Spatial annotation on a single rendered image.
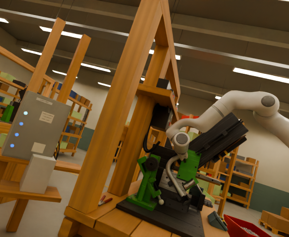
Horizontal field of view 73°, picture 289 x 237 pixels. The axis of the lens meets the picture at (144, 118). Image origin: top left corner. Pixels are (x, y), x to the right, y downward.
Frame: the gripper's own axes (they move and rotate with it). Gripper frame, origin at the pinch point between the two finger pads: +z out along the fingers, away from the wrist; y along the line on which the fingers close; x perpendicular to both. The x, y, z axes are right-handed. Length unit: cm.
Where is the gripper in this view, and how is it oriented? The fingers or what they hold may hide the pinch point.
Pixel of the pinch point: (180, 155)
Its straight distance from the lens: 135.7
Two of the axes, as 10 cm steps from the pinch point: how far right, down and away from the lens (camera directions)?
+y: -3.9, -7.9, 4.7
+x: -9.1, 4.0, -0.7
